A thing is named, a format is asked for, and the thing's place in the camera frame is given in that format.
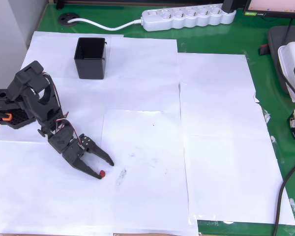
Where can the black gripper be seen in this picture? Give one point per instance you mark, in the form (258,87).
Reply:
(76,155)

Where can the small red object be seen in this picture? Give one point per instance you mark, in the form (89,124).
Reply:
(102,174)

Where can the black square cup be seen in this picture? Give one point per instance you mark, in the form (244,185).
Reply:
(91,68)

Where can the black orange table clamp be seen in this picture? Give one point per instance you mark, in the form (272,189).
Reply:
(6,116)

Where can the white power strip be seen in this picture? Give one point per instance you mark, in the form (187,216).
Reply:
(186,20)

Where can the black plug adapter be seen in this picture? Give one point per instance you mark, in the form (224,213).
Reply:
(228,5)

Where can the black computer monitor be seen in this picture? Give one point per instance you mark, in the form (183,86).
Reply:
(273,6)

